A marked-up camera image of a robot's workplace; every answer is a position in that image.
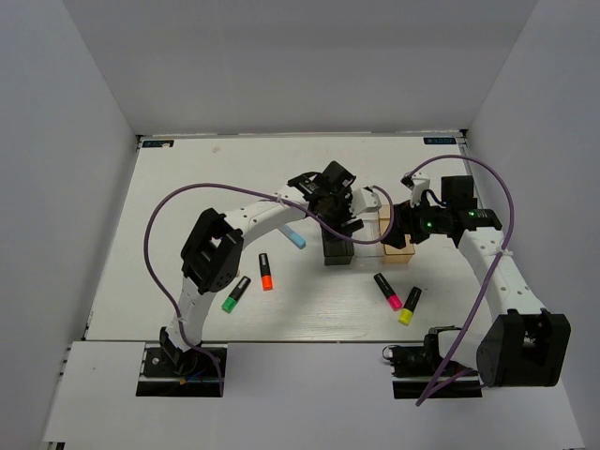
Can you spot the right corner label sticker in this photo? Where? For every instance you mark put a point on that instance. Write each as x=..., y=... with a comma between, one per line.
x=439, y=141

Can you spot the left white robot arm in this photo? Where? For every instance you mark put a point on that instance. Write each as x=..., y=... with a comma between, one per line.
x=212, y=252

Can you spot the dark grey transparent container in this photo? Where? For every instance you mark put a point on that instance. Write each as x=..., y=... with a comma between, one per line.
x=336, y=251

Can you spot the pink highlighter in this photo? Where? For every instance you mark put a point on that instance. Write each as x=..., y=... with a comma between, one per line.
x=388, y=292

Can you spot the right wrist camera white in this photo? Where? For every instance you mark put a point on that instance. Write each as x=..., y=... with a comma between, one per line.
x=418, y=183

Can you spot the amber transparent container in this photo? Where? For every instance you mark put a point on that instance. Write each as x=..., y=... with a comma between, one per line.
x=391, y=254

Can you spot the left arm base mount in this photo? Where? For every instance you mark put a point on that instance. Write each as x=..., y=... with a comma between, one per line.
x=159, y=377

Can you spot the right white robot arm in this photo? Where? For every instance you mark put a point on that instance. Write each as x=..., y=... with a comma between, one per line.
x=525, y=344

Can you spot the green highlighter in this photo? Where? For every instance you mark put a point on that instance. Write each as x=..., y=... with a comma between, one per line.
x=236, y=294

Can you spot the yellow highlighter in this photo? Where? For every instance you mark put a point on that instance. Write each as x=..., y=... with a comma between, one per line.
x=406, y=314

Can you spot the light blue highlighter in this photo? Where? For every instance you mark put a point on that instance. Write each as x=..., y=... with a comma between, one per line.
x=294, y=237

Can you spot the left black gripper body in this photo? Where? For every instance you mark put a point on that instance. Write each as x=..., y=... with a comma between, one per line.
x=339, y=210

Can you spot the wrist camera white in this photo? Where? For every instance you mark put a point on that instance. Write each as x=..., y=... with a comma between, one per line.
x=364, y=200
x=418, y=183

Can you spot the corner label sticker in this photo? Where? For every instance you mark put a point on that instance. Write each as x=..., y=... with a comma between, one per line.
x=157, y=143
x=439, y=141

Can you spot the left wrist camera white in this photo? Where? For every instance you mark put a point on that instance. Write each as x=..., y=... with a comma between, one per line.
x=364, y=200

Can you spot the left corner label sticker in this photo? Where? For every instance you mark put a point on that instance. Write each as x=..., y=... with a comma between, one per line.
x=157, y=143

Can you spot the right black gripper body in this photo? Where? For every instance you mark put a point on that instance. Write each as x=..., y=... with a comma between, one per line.
x=425, y=220

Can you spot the orange highlighter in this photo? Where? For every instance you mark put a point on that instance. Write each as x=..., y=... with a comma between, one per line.
x=265, y=272

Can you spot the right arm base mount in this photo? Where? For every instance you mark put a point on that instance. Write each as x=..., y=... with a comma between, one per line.
x=411, y=370

